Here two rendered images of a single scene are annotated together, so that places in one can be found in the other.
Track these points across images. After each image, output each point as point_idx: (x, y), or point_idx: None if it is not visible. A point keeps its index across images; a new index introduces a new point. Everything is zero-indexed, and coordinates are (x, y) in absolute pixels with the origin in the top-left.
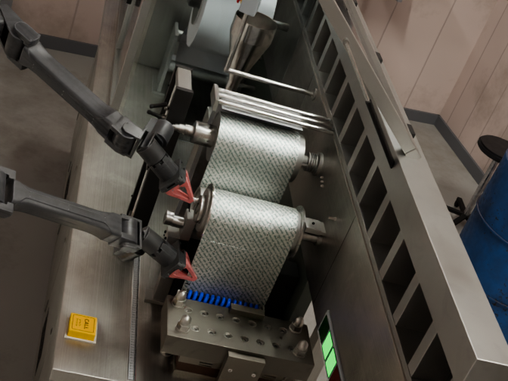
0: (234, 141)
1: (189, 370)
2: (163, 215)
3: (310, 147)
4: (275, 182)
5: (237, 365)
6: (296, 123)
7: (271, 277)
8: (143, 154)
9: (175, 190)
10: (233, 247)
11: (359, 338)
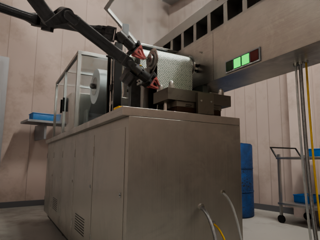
0: (146, 52)
1: (183, 111)
2: None
3: None
4: None
5: (203, 97)
6: (164, 48)
7: (190, 82)
8: (120, 34)
9: (137, 51)
10: (171, 68)
11: (254, 29)
